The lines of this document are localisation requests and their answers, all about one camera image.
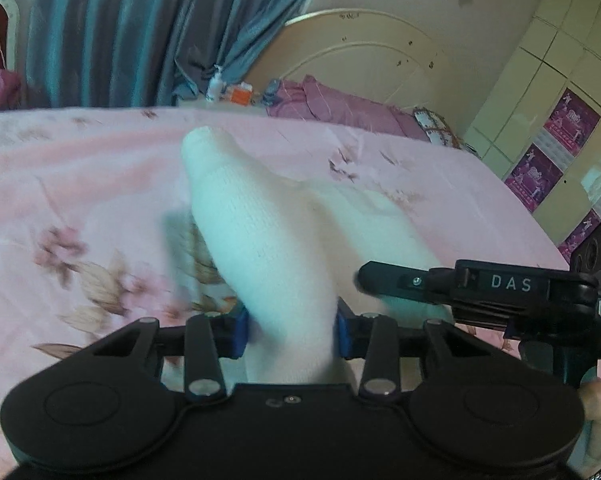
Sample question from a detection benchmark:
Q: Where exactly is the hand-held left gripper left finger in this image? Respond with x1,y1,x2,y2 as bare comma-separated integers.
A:
92,306,252,417

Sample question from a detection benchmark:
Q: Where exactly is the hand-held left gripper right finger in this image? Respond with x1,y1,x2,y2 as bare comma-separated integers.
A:
333,298,509,412

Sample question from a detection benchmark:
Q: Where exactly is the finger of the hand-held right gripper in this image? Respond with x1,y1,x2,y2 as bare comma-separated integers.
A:
355,260,434,307

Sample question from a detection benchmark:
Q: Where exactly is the patterned pillow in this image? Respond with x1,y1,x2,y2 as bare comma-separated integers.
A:
413,107,465,149

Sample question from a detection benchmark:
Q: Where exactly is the purple pillow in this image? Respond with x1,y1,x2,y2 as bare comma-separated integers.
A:
264,74,432,142

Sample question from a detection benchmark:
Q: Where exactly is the cream arched headboard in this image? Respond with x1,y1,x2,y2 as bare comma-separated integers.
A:
242,7,475,137

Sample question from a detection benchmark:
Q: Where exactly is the pink floral bedsheet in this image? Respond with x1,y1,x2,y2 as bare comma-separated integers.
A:
0,105,572,480

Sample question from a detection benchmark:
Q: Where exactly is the cream panelled wardrobe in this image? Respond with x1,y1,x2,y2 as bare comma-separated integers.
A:
463,0,601,262

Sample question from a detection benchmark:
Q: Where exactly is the orange box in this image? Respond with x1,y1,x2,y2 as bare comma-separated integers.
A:
224,85,254,107

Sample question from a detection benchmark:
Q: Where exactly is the white plastic bottle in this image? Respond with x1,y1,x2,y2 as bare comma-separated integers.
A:
205,64,224,104

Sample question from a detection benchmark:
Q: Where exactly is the grey-blue curtain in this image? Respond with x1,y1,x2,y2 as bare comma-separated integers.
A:
24,0,334,109

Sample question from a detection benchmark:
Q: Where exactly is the white hanging cable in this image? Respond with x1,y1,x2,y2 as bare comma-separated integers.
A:
0,0,9,69

